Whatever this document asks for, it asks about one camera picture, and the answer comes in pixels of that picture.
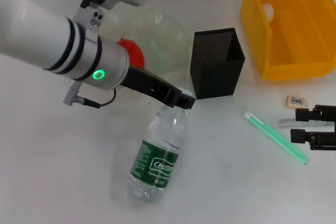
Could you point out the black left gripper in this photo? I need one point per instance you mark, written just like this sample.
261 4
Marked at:
149 85

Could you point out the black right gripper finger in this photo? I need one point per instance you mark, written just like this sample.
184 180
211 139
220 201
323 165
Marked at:
299 136
303 114

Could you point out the green pen with white cap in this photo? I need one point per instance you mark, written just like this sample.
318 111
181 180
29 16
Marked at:
275 137

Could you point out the clear green-label water bottle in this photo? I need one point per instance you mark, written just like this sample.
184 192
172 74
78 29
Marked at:
157 161

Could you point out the orange fruit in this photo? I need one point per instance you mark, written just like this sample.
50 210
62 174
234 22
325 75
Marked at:
135 52

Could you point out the white paper ball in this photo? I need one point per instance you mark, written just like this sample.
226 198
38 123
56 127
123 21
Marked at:
268 11

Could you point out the beige eraser with barcode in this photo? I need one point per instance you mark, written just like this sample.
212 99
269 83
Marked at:
296 101

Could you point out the gray pen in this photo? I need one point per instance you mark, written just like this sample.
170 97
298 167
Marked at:
286 123

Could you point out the black mesh pen holder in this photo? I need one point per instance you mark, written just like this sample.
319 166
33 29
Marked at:
218 77

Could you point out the wavy clear glass fruit plate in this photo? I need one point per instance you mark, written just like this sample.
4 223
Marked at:
165 40

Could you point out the yellow plastic bin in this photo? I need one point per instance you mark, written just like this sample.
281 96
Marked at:
288 45

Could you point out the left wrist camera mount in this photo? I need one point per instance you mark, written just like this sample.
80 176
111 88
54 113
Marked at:
88 22

